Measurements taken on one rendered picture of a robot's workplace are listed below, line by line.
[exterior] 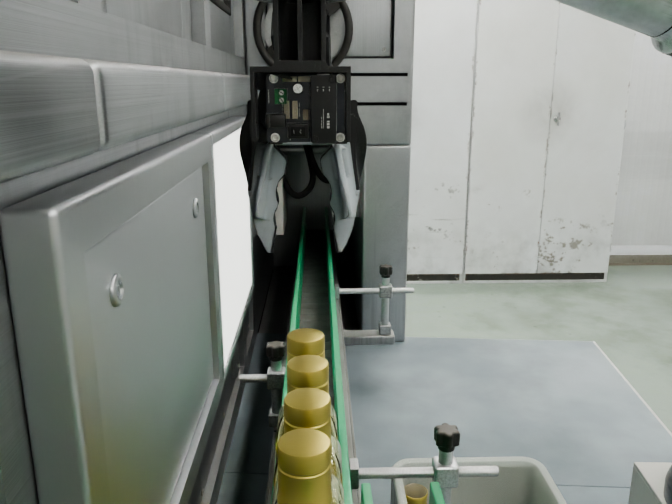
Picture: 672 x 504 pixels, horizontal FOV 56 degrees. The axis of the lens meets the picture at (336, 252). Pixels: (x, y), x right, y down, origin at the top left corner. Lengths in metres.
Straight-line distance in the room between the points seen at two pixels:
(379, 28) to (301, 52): 1.04
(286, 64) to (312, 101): 0.03
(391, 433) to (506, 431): 0.22
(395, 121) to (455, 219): 2.97
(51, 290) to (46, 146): 0.07
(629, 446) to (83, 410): 1.06
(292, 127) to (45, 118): 0.18
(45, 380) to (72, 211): 0.09
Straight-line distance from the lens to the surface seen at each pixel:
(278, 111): 0.47
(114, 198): 0.42
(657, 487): 1.01
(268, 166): 0.50
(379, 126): 1.47
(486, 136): 4.37
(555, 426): 1.31
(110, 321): 0.44
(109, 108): 0.45
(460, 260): 4.49
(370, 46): 1.48
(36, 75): 0.35
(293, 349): 0.56
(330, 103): 0.46
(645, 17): 0.72
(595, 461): 1.22
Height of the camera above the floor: 1.38
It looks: 15 degrees down
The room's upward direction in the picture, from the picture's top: straight up
